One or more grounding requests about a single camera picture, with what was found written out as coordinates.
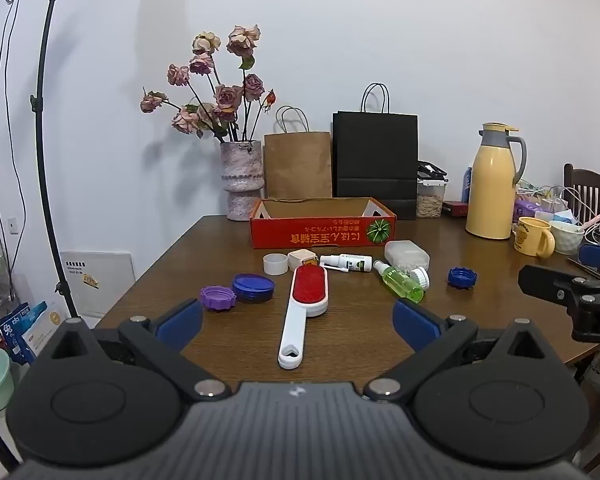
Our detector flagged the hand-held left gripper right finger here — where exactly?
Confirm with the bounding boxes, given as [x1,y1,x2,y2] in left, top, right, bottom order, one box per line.
[362,299,556,404]

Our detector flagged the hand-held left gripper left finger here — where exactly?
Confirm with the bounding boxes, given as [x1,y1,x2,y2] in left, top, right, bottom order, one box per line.
[44,298,232,404]

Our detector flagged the green spray bottle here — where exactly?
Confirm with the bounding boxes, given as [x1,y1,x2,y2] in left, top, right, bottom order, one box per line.
[373,259,427,304]

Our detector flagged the purple ridged bottle cap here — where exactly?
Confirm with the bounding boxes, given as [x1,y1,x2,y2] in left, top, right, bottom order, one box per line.
[200,285,238,312]

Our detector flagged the blue ridged bottle cap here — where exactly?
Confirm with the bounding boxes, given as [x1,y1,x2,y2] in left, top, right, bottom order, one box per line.
[448,267,477,290]

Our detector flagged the translucent white plastic box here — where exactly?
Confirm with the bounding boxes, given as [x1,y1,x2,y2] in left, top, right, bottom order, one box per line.
[384,240,431,272]

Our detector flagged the blue round lid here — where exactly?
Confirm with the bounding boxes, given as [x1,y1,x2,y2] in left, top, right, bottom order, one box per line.
[232,273,276,304]

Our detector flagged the white spray bottle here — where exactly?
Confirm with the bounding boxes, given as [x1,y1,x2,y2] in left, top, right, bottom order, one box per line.
[319,253,373,274]

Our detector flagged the red white lint brush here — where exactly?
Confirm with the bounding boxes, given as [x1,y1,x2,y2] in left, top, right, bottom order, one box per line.
[277,264,329,371]

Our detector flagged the orange cardboard box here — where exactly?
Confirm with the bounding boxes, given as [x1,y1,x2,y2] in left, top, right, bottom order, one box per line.
[250,197,397,250]

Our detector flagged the yellow mug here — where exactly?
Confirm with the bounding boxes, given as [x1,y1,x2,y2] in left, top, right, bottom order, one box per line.
[511,217,557,259]

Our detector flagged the dark wooden chair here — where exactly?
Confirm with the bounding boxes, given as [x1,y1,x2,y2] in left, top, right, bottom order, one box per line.
[563,162,600,221]

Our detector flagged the purple tissue pack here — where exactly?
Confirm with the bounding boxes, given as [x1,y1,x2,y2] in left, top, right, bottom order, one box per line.
[515,195,546,218]

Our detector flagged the white board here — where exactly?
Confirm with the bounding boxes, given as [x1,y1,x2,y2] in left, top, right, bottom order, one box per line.
[60,251,137,318]

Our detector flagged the yellow thermos jug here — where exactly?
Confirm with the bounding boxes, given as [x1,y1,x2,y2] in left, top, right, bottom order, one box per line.
[465,122,528,240]

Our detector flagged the clear container of seeds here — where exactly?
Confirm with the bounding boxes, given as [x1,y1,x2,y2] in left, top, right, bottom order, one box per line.
[416,160,448,220]

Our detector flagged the blue white packets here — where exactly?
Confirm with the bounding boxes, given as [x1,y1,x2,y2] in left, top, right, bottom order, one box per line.
[0,301,49,366]

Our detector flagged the pink mottled ceramic vase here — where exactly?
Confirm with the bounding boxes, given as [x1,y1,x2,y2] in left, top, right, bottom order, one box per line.
[220,140,264,222]

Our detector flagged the black paper bag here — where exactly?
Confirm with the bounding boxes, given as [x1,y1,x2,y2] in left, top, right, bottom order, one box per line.
[332,82,419,220]

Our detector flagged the brown paper bag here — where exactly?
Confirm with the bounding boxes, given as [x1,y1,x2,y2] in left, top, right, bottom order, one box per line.
[264,106,333,200]

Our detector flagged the dried pink roses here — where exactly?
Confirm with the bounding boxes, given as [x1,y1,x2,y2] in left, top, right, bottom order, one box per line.
[140,24,277,143]

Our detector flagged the black studio light stand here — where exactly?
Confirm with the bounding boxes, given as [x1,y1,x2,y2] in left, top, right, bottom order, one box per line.
[0,0,101,322]

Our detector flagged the tangle of white cables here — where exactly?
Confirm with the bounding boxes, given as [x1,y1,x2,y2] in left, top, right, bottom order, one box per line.
[517,184,600,231]

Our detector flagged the black power cable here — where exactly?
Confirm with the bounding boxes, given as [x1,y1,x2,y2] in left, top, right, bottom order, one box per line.
[0,0,22,181]

